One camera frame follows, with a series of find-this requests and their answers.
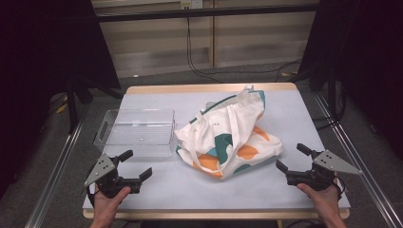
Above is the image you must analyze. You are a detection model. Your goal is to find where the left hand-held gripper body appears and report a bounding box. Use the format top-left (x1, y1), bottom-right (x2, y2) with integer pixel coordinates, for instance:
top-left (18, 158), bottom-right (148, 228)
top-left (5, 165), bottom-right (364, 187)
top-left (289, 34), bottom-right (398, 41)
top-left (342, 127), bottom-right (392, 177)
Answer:
top-left (84, 153), bottom-right (142, 200)

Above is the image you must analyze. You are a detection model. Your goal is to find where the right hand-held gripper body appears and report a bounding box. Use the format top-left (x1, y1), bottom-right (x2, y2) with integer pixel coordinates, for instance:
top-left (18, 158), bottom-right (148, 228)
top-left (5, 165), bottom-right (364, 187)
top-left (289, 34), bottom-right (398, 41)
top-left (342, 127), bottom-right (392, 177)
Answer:
top-left (285, 149), bottom-right (363, 192)

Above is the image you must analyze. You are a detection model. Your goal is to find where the white patterned tote bag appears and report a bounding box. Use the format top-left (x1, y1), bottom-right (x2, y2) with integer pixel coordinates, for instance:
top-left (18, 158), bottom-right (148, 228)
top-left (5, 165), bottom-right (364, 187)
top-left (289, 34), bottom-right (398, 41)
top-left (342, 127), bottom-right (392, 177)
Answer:
top-left (173, 85), bottom-right (284, 181)

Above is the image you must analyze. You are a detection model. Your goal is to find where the person's right hand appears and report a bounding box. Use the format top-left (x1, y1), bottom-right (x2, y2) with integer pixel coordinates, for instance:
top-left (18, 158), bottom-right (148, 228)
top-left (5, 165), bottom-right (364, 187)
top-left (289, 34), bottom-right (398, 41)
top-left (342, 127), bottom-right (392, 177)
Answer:
top-left (296, 182), bottom-right (343, 222)

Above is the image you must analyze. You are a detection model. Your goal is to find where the person's left hand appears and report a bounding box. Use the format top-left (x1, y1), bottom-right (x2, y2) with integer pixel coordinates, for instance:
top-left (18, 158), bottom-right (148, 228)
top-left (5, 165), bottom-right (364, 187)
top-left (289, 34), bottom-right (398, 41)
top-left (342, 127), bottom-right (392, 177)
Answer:
top-left (89, 185), bottom-right (132, 226)

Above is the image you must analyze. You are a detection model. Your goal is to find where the clear plastic container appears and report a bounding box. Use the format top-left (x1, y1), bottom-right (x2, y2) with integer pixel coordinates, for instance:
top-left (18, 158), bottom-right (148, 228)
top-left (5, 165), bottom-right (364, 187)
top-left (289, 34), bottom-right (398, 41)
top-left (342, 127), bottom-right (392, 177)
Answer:
top-left (93, 108), bottom-right (178, 159)

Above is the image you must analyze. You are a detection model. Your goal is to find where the black metal stand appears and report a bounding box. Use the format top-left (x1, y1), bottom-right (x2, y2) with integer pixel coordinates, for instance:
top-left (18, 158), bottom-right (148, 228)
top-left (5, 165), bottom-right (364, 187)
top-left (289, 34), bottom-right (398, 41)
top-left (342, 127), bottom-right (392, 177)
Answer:
top-left (65, 79), bottom-right (93, 134)
top-left (326, 69), bottom-right (338, 118)

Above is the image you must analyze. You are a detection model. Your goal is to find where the light blue table mat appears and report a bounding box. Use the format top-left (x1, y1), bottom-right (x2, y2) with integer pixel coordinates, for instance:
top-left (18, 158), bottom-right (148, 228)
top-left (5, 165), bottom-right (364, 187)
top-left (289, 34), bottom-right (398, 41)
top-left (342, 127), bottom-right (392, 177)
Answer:
top-left (83, 89), bottom-right (351, 212)

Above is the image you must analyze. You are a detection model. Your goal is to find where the wooden table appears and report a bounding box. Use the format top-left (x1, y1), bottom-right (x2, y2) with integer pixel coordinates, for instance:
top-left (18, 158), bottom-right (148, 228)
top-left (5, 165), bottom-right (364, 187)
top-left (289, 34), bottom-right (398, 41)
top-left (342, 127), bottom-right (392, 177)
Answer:
top-left (83, 83), bottom-right (351, 220)

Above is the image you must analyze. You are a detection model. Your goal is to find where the black curtain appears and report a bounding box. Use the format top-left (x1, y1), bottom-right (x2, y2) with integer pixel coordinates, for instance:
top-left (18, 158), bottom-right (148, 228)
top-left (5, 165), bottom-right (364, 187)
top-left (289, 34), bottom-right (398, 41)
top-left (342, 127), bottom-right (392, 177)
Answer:
top-left (298, 0), bottom-right (403, 160)
top-left (0, 0), bottom-right (122, 198)

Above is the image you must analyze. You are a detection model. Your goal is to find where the black horizontal bar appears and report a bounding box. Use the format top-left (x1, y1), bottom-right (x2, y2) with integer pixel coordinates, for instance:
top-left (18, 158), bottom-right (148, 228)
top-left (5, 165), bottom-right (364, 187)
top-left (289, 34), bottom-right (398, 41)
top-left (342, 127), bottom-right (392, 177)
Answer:
top-left (94, 3), bottom-right (319, 23)

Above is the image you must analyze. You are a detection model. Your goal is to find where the white power outlet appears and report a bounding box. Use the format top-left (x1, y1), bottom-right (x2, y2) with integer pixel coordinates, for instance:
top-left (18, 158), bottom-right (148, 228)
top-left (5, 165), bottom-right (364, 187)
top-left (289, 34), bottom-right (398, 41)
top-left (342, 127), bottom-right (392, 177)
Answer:
top-left (180, 0), bottom-right (203, 10)

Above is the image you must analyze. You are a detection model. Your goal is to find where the left hand-held gripper cable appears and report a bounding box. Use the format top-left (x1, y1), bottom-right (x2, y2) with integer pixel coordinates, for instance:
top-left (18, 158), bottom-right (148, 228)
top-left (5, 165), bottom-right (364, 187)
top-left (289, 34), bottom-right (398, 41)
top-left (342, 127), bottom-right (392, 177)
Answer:
top-left (86, 185), bottom-right (97, 208)

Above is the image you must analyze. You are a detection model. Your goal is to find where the hand-held gripper cable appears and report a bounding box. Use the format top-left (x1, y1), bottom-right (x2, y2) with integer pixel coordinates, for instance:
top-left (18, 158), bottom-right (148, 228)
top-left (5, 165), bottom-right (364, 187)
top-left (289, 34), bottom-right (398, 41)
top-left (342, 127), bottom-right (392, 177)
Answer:
top-left (334, 176), bottom-right (346, 200)
top-left (86, 185), bottom-right (97, 208)

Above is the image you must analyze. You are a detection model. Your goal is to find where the right hand-held gripper cable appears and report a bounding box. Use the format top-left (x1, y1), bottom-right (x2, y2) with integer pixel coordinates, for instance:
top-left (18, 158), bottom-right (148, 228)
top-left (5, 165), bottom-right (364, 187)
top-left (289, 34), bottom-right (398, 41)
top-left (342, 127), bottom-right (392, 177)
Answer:
top-left (334, 176), bottom-right (346, 200)

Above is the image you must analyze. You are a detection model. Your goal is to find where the black floor cable bundle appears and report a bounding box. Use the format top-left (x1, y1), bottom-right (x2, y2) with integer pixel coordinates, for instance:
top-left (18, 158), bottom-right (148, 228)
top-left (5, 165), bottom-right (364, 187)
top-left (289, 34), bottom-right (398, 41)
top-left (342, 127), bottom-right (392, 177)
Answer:
top-left (312, 82), bottom-right (348, 131)

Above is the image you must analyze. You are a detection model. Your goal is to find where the aluminium rail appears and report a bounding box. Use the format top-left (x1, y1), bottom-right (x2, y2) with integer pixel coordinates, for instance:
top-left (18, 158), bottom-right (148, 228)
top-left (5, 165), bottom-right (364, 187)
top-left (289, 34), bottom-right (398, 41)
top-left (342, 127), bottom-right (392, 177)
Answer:
top-left (313, 93), bottom-right (403, 228)
top-left (25, 104), bottom-right (91, 228)

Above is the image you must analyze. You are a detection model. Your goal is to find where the thin black floor cable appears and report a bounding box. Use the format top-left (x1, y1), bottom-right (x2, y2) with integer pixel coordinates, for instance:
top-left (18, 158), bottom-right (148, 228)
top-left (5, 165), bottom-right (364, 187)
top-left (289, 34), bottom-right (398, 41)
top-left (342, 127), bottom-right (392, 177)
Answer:
top-left (202, 57), bottom-right (302, 77)

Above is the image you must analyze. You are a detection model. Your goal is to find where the black hanging cable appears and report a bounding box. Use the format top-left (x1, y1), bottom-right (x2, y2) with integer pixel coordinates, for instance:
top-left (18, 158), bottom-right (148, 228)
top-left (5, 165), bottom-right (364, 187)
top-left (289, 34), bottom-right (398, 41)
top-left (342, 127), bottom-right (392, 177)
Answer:
top-left (185, 17), bottom-right (224, 84)

